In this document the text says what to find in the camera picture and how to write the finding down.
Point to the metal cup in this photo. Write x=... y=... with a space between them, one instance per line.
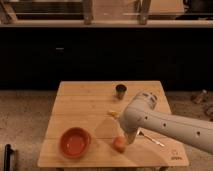
x=120 y=91

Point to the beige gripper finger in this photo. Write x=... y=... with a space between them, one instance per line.
x=130 y=137

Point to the orange bowl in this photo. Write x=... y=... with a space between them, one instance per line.
x=74 y=143

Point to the silver fork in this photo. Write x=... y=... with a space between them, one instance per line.
x=151 y=139

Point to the wooden table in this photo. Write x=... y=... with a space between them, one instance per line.
x=86 y=104

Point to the wooden chair legs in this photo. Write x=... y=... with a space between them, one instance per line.
x=115 y=12

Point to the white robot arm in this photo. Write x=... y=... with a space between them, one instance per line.
x=140 y=113

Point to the yellow banana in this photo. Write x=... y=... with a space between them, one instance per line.
x=113 y=114

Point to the black object at floor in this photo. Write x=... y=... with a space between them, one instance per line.
x=8 y=151

